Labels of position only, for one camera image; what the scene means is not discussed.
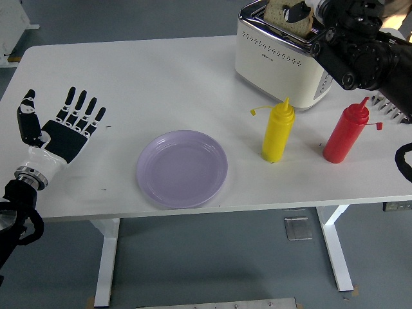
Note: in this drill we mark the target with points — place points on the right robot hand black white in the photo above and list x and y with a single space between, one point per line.
297 13

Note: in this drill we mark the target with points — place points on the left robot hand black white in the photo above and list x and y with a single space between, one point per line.
64 140

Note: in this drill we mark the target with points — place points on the bread slice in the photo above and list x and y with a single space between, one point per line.
273 16

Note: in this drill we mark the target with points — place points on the cream and chrome toaster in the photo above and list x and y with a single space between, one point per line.
273 71

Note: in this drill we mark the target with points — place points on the purple plate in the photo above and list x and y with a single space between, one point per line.
181 169

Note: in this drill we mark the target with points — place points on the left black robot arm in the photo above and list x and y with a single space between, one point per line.
19 194

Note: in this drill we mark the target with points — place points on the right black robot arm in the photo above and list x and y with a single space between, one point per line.
370 58

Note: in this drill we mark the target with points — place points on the yellow squeeze bottle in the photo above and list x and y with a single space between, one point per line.
277 135

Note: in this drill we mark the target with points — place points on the white equipment cabinet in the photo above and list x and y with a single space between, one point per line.
9 25

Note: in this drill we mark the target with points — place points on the red squeeze bottle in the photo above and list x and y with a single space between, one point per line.
344 135

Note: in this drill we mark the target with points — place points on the white table leg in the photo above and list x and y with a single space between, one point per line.
334 251
107 264

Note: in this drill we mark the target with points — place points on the silver toast rack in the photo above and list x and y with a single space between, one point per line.
392 111

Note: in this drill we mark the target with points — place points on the metal floor socket cover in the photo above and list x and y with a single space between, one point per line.
297 229

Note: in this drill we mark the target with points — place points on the table height control panel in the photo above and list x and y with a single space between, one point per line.
397 207

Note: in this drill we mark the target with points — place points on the grey metal base plate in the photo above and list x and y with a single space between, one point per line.
215 304

